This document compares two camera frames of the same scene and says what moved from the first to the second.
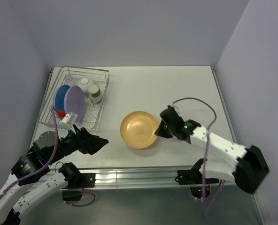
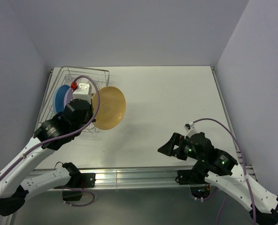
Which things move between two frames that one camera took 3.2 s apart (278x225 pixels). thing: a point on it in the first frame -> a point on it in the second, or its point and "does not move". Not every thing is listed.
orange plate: [138, 129] -> [111, 108]
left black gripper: [88, 142] -> [90, 109]
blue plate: [58, 97] does not move
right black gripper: [159, 131] -> [176, 139]
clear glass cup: [68, 78] does not move
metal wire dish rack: [76, 98] does not move
